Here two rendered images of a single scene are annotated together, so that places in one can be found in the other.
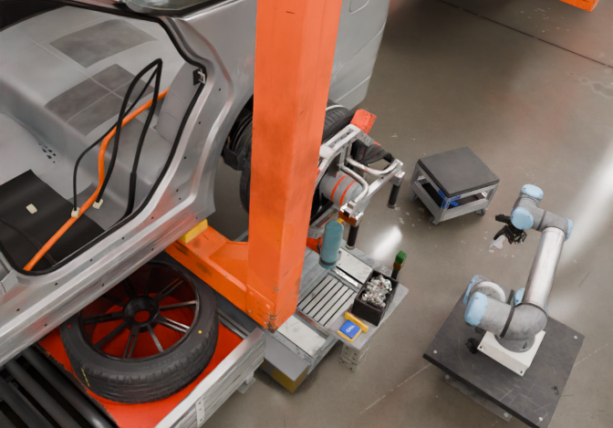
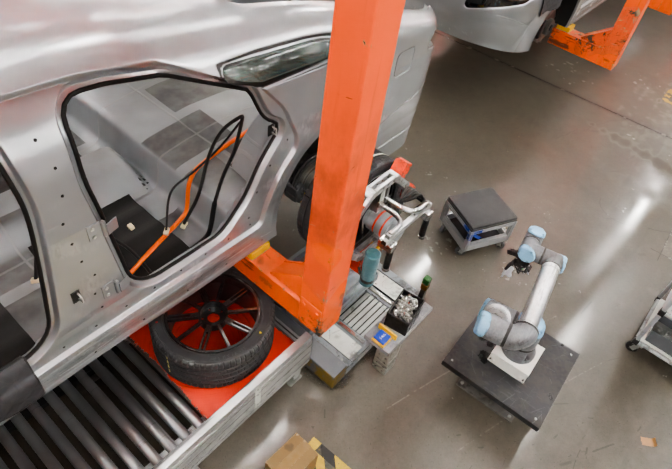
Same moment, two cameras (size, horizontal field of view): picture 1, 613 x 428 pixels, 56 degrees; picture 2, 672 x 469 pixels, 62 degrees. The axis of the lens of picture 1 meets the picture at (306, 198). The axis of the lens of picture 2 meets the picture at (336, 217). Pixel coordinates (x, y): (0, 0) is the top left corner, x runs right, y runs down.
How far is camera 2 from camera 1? 0.48 m
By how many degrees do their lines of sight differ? 1
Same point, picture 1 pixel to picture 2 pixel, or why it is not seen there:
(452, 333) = (467, 345)
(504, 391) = (507, 395)
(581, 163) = (593, 206)
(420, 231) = (447, 259)
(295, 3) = (352, 92)
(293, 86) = (348, 148)
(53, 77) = (148, 118)
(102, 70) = (188, 115)
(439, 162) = (466, 201)
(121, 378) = (198, 365)
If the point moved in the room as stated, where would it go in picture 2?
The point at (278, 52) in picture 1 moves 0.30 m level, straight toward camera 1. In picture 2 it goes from (338, 124) to (334, 179)
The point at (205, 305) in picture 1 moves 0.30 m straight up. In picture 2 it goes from (265, 311) to (267, 276)
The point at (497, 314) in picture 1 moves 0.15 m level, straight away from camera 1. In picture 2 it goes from (498, 328) to (513, 308)
